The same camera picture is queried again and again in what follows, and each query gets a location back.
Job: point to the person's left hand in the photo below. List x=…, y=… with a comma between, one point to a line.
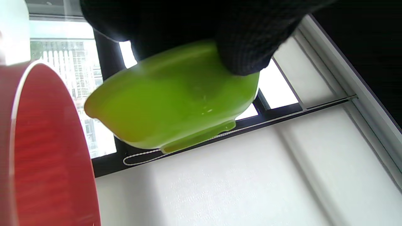
x=188, y=18

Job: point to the white roller blind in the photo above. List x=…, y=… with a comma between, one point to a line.
x=235, y=182

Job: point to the small green plastic bowl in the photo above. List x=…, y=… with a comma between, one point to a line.
x=169, y=100

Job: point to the black window frame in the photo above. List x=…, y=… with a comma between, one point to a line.
x=108, y=56

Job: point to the pink salad bowl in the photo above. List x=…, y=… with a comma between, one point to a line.
x=47, y=150

